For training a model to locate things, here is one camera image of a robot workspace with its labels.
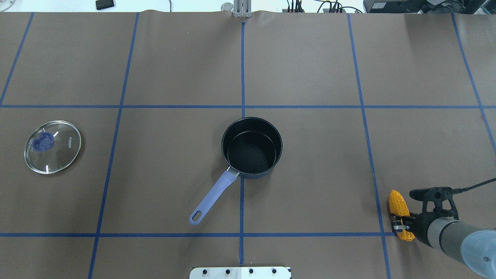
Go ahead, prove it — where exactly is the yellow corn cob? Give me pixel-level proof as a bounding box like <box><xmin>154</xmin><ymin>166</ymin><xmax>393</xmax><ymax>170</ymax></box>
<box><xmin>388</xmin><ymin>189</ymin><xmax>415</xmax><ymax>242</ymax></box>

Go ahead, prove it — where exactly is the small black square device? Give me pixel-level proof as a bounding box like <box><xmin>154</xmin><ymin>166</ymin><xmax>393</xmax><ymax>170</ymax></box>
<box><xmin>95</xmin><ymin>0</ymin><xmax>115</xmax><ymax>11</ymax></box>

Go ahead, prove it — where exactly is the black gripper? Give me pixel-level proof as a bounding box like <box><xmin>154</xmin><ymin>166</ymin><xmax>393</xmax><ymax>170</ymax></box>
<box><xmin>390</xmin><ymin>213</ymin><xmax>432</xmax><ymax>244</ymax></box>

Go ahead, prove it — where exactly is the dark blue saucepan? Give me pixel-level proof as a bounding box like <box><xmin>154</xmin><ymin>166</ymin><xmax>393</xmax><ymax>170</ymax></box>
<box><xmin>188</xmin><ymin>117</ymin><xmax>283</xmax><ymax>226</ymax></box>

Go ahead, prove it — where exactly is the top aluminium camera mount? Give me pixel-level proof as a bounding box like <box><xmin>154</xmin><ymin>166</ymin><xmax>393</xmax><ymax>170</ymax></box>
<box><xmin>221</xmin><ymin>0</ymin><xmax>253</xmax><ymax>18</ymax></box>

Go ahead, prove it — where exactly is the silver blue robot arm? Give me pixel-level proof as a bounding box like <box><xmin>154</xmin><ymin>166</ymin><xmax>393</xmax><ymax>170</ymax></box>
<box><xmin>390</xmin><ymin>212</ymin><xmax>496</xmax><ymax>279</ymax></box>

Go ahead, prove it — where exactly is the glass lid with blue knob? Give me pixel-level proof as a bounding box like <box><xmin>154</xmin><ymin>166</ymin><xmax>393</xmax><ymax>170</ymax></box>
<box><xmin>24</xmin><ymin>120</ymin><xmax>82</xmax><ymax>175</ymax></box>

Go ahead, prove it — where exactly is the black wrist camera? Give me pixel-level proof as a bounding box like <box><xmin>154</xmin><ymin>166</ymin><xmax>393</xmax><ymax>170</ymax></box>
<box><xmin>409</xmin><ymin>187</ymin><xmax>464</xmax><ymax>220</ymax></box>

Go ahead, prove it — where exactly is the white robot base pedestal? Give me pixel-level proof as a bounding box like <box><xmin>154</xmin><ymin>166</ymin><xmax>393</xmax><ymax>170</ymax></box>
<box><xmin>189</xmin><ymin>266</ymin><xmax>292</xmax><ymax>279</ymax></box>

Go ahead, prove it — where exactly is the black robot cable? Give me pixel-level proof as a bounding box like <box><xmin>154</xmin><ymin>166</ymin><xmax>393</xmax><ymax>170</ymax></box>
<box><xmin>451</xmin><ymin>178</ymin><xmax>496</xmax><ymax>193</ymax></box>

